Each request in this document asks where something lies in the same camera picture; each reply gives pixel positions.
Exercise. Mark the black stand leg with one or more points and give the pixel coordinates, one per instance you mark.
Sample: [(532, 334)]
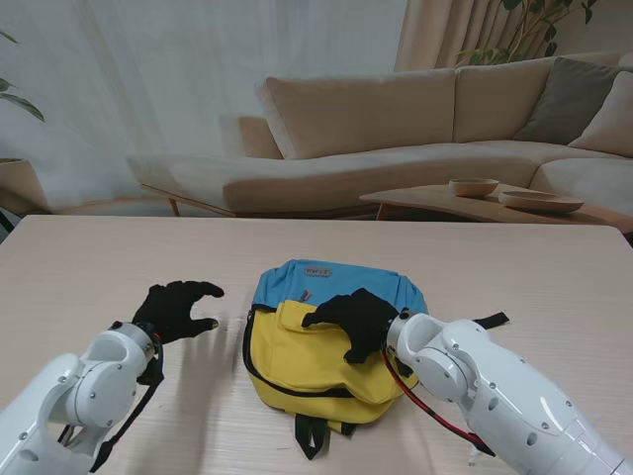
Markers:
[(5, 220)]

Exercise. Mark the tall green leafy plant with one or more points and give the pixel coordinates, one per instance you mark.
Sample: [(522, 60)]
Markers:
[(487, 54)]

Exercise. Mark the white sheer curtain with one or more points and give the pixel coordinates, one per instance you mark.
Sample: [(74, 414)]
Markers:
[(148, 74)]

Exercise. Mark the beige cushion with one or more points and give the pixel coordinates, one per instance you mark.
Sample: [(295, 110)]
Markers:
[(613, 123)]

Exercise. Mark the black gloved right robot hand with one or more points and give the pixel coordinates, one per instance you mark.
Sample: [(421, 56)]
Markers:
[(361, 316)]

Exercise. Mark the grey cushion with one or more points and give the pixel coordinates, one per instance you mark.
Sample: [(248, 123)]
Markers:
[(564, 99)]

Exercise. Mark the wooden coffee table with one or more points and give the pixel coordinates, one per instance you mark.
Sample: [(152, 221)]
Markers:
[(435, 198)]

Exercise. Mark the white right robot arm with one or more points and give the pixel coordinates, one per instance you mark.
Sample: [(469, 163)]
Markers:
[(494, 381)]

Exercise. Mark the blue and yellow school bag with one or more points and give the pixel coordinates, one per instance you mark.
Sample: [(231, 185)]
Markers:
[(306, 366)]

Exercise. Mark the light wooden planter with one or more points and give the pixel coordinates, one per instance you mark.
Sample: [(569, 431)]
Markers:
[(20, 185)]

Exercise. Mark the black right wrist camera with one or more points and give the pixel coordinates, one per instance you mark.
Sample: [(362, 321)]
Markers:
[(401, 368)]

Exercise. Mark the variegated leaf plant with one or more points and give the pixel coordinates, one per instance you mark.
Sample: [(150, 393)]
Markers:
[(25, 105)]

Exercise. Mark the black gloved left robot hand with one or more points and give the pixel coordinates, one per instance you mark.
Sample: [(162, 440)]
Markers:
[(170, 312)]

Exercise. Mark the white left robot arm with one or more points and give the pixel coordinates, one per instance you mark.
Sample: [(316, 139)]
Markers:
[(69, 396)]

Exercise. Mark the beige sofa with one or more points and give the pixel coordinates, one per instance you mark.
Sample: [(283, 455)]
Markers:
[(346, 114)]

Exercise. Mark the small wooden bowl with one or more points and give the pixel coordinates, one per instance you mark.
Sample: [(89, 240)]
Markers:
[(472, 187)]

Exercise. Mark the beige curtain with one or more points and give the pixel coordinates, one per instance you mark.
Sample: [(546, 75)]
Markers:
[(435, 34)]

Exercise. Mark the wide shallow wooden bowl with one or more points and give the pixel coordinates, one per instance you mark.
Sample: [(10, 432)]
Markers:
[(539, 202)]

